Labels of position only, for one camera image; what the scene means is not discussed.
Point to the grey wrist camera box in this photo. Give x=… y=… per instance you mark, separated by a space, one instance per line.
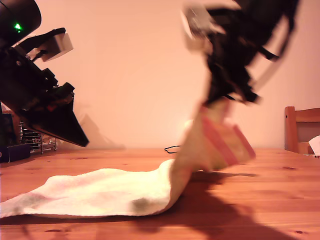
x=197 y=25
x=57 y=47

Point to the wooden chair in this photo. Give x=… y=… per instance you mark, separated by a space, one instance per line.
x=290 y=130

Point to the cream terry tea towel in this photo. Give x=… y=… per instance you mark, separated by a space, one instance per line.
x=100 y=190

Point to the dark blue box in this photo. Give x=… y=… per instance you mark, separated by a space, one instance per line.
x=15 y=153

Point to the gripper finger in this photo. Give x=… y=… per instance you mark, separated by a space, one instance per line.
x=232 y=87
x=65 y=125

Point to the white tissue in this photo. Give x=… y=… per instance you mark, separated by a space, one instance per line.
x=315 y=146

